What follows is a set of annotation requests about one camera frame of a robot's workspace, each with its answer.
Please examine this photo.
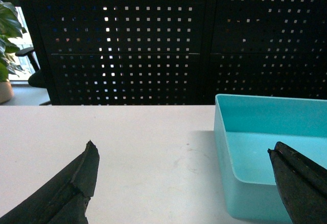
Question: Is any black perforated metal panel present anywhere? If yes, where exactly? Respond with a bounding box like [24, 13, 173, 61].
[19, 0, 326, 105]

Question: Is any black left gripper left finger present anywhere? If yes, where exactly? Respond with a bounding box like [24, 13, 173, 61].
[1, 141, 100, 223]

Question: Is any black office chair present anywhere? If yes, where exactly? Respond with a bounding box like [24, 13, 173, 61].
[14, 47, 52, 106]

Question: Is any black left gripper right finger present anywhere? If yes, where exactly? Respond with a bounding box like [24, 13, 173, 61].
[268, 141, 326, 223]

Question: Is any green potted plant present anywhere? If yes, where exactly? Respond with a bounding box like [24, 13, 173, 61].
[1, 1, 28, 103]

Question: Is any turquoise plastic bin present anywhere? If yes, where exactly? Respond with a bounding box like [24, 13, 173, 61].
[214, 94, 326, 223]

